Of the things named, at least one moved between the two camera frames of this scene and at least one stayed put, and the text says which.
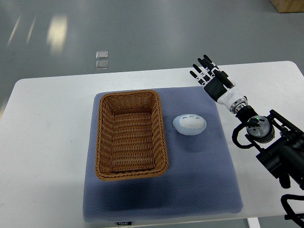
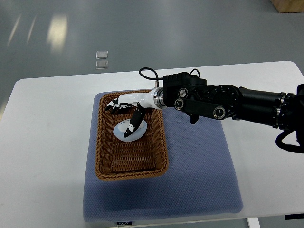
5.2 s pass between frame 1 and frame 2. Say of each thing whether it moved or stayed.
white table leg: stayed
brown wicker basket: stayed
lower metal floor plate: stayed
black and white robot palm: moved
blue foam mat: stayed
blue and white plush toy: moved
